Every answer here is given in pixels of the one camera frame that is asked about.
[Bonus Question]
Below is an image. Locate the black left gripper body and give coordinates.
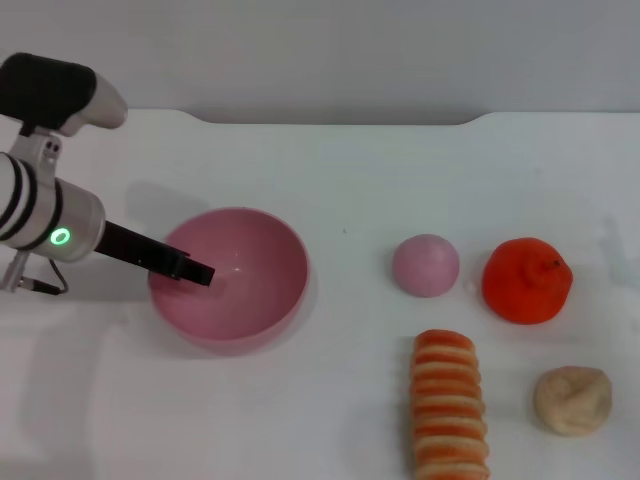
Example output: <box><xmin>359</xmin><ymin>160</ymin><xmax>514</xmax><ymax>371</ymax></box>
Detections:
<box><xmin>97</xmin><ymin>220</ymin><xmax>192</xmax><ymax>281</ymax></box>

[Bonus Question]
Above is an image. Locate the orange striped bread roll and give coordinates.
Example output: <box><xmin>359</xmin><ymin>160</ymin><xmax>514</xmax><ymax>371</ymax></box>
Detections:
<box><xmin>409</xmin><ymin>328</ymin><xmax>492</xmax><ymax>480</ymax></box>

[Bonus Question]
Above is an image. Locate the beige egg yolk pastry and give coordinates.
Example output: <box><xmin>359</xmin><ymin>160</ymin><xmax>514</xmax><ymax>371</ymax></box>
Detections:
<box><xmin>532</xmin><ymin>365</ymin><xmax>613</xmax><ymax>437</ymax></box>

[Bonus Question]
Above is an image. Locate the orange tangerine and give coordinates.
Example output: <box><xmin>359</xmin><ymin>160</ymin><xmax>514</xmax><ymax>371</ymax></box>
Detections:
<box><xmin>481</xmin><ymin>236</ymin><xmax>575</xmax><ymax>326</ymax></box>

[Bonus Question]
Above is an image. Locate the pink round bun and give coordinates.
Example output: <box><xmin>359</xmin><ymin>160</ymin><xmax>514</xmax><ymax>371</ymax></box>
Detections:
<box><xmin>391</xmin><ymin>233</ymin><xmax>461</xmax><ymax>300</ymax></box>

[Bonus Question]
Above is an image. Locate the pink plastic bowl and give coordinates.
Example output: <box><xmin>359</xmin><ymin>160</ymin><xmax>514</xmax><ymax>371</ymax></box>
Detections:
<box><xmin>148</xmin><ymin>206</ymin><xmax>312</xmax><ymax>357</ymax></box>

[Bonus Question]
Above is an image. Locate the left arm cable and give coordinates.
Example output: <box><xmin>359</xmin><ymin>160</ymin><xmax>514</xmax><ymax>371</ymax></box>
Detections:
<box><xmin>0</xmin><ymin>248</ymin><xmax>69</xmax><ymax>296</ymax></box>

